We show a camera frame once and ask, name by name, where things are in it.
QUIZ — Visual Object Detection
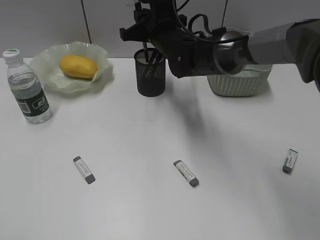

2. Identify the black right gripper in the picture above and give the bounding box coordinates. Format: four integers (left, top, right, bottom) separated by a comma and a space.
119, 0, 176, 56

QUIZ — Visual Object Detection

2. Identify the black marker pen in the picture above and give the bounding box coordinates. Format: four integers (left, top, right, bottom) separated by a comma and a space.
142, 42, 149, 63
151, 51, 163, 75
142, 49, 158, 78

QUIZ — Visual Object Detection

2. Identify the yellow mango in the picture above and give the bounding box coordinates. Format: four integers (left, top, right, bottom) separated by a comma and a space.
59, 54, 98, 79

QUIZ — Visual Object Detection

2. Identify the clear water bottle green label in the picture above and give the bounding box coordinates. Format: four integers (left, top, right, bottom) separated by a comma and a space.
2, 49, 53, 124

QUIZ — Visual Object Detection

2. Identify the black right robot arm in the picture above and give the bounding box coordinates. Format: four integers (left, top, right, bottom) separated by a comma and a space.
119, 0, 320, 85

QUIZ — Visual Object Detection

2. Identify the black mesh pen holder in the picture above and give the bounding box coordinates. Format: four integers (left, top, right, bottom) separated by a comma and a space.
134, 48, 166, 98

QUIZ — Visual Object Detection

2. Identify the pale green plastic basket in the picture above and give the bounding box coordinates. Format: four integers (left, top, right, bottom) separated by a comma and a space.
207, 64, 273, 98

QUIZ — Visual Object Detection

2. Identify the pale green wavy plate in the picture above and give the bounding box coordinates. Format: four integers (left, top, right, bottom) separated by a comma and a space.
29, 41, 114, 94

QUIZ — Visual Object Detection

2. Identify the grey white eraser middle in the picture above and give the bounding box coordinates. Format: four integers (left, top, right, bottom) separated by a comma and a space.
173, 160, 200, 188

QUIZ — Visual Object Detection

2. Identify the grey white eraser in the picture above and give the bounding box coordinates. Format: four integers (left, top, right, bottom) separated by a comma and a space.
282, 149, 298, 175
73, 156, 96, 185
173, 160, 200, 188

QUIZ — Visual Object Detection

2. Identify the grey white eraser left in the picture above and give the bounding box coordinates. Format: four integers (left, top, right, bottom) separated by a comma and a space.
73, 156, 96, 185

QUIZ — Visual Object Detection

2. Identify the grey white eraser right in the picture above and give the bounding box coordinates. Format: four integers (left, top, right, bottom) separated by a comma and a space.
282, 149, 298, 175

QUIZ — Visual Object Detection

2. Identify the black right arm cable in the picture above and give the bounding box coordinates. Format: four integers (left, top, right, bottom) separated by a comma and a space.
172, 0, 251, 43

